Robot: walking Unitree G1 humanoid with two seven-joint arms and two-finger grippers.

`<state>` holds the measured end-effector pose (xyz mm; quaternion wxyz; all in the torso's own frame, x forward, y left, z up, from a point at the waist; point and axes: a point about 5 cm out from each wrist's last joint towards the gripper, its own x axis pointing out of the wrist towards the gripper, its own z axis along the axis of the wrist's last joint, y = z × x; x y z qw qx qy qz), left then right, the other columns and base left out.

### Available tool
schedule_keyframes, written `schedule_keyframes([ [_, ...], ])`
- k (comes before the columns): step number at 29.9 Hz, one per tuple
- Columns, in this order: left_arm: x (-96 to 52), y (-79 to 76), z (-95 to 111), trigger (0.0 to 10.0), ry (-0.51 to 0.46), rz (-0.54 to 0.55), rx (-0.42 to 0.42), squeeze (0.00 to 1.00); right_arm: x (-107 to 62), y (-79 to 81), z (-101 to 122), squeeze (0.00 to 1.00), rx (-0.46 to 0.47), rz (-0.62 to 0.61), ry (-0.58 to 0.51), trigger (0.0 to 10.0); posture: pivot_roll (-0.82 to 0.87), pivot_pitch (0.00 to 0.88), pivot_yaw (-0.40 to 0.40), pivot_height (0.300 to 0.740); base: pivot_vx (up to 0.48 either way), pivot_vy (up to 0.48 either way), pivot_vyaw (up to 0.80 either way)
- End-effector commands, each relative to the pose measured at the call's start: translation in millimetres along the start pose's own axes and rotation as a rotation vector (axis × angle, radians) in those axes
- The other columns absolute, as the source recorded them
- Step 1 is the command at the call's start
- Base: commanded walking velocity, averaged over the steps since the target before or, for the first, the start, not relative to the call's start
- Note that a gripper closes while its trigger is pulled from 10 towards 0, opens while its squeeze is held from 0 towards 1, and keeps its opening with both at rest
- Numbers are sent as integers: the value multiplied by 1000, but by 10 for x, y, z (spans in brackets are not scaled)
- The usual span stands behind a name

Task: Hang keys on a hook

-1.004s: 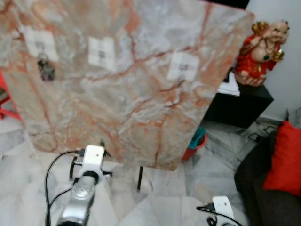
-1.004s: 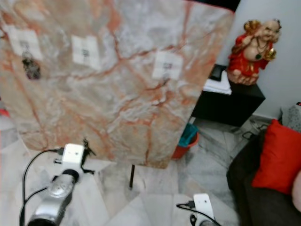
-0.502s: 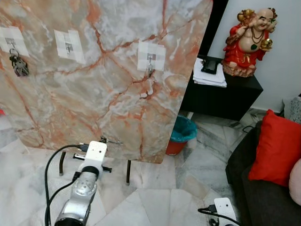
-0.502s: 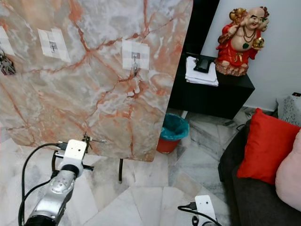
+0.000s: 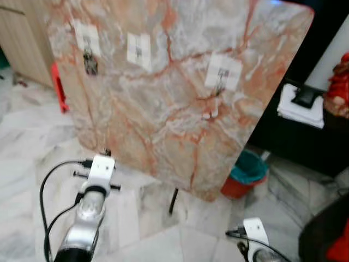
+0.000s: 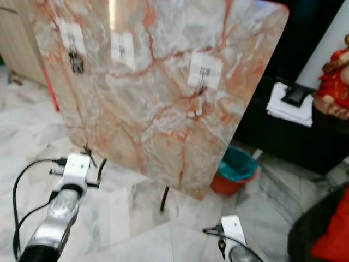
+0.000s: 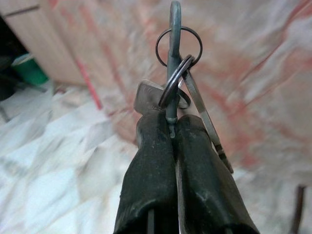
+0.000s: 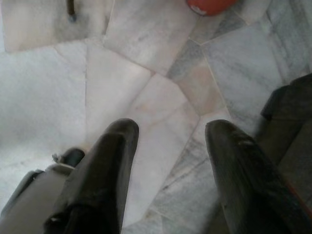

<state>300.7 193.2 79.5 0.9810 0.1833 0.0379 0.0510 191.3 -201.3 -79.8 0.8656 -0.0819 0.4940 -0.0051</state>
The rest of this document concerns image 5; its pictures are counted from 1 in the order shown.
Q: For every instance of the white folded cloth stack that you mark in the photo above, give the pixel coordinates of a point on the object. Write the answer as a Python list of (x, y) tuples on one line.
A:
[(297, 114)]

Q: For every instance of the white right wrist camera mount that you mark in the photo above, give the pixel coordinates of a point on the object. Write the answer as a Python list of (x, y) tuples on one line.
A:
[(255, 232)]

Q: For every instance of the black television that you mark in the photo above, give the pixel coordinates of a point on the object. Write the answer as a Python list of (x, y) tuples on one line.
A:
[(327, 16)]

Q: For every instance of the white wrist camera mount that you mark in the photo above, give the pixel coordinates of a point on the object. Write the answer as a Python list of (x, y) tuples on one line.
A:
[(101, 172), (255, 232)]

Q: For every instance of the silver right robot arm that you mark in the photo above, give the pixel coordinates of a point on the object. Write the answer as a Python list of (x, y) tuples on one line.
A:
[(267, 256)]

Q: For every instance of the red plastic stool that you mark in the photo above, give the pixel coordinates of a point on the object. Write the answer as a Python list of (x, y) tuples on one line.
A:
[(60, 87)]

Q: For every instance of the marble folding table top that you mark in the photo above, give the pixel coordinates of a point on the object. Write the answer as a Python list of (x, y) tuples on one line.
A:
[(163, 125)]

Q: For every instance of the dark key fob bunch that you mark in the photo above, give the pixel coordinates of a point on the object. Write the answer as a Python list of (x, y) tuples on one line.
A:
[(91, 64)]

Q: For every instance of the small black case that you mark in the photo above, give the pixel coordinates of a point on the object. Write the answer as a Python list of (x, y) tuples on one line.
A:
[(307, 97)]

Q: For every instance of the white adhesive wall hook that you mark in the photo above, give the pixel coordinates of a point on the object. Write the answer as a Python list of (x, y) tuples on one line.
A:
[(87, 34), (139, 52), (223, 71)]

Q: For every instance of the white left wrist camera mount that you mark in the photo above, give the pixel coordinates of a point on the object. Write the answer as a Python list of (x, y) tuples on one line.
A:
[(101, 172)]

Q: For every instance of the black TV console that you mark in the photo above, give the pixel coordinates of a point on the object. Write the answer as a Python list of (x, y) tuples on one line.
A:
[(294, 147)]

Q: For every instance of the black and red chair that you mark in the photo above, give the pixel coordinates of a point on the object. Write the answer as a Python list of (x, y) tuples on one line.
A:
[(327, 234)]

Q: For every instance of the red figurine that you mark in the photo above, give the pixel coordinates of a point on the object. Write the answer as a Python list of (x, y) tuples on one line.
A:
[(339, 87)]

